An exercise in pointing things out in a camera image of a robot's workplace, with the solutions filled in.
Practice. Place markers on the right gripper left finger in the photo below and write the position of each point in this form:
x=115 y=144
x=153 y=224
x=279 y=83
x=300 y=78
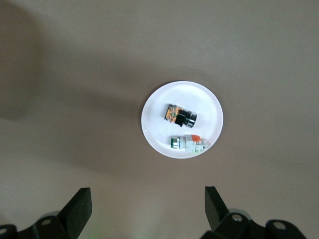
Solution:
x=74 y=214

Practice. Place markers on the orange black push switch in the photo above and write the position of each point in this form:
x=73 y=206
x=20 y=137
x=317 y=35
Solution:
x=180 y=117

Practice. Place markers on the pink round plate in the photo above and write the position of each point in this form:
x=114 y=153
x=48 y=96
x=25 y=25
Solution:
x=159 y=139

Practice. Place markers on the brown table mat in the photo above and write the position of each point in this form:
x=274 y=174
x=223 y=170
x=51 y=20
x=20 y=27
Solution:
x=74 y=99

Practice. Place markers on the green white push switch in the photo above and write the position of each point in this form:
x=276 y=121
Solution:
x=189 y=144

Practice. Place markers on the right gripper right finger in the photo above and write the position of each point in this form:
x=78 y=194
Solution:
x=216 y=211

